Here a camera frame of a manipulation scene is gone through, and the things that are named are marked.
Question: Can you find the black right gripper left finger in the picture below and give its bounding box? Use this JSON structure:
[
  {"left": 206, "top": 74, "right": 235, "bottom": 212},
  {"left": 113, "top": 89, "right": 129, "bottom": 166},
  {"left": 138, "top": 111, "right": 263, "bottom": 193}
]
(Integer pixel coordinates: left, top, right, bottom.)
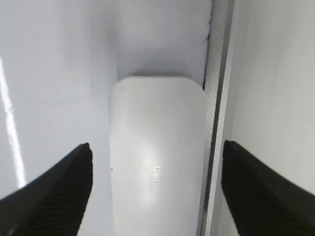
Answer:
[{"left": 0, "top": 143, "right": 93, "bottom": 236}]

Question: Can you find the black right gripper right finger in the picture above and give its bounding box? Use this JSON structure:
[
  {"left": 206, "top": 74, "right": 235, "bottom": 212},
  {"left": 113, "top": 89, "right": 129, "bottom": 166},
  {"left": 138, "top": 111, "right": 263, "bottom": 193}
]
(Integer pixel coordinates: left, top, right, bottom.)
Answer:
[{"left": 221, "top": 141, "right": 315, "bottom": 236}]

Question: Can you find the white board eraser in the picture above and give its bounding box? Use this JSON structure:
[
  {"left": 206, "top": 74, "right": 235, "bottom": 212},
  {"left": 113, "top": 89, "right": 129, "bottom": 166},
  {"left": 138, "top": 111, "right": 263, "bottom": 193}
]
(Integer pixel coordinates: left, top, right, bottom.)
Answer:
[{"left": 108, "top": 76, "right": 206, "bottom": 236}]

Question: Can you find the white board with grey frame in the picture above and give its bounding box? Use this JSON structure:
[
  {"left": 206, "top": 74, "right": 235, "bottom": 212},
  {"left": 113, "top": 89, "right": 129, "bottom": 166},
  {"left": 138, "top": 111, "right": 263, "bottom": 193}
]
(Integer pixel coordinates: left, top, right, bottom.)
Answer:
[{"left": 0, "top": 0, "right": 235, "bottom": 236}]

